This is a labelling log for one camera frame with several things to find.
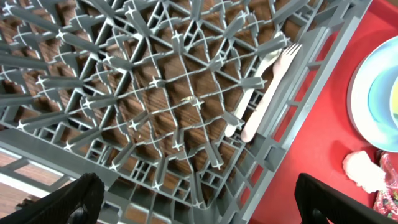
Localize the white plastic fork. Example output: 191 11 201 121
241 43 302 142

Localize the light blue bowl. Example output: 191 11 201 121
368 66 397 129

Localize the white napkin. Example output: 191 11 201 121
343 151 386 194

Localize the white plastic spoon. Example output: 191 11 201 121
225 49 282 137

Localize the light blue plate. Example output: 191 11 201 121
347 37 397 152

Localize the grey dishwasher rack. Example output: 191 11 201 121
1 0 371 223

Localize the red plastic tray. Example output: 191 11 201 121
250 1 397 224

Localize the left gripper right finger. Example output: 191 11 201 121
294 173 395 224

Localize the red candy wrapper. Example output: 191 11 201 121
373 151 397 221

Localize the yellow plastic cup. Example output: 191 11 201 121
391 86 398 123

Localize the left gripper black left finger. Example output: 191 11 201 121
1 173 104 224

